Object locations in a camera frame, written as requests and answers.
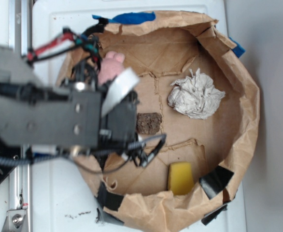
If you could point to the glowing gel gripper finger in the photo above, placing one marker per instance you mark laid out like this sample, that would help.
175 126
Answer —
119 88

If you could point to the crumpled white paper ball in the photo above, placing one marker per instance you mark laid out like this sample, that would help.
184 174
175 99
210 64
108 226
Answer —
195 95

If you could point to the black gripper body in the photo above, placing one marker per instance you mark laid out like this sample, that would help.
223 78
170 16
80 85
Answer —
90 130

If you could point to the brown paper bag tray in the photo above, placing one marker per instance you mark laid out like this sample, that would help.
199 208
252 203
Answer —
219 148

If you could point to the metal corner bracket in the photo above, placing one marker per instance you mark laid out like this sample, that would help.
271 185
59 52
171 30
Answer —
16 221

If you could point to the yellow sponge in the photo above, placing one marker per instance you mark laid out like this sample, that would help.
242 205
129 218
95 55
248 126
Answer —
180 178

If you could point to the aluminium frame rail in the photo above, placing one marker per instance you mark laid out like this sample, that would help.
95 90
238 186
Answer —
20 38

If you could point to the pink plush bunny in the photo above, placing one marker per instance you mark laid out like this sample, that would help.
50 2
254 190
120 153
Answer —
111 66

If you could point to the brown rock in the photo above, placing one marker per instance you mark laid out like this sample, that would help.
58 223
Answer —
148 123

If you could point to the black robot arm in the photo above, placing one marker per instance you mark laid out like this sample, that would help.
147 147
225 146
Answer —
31 112

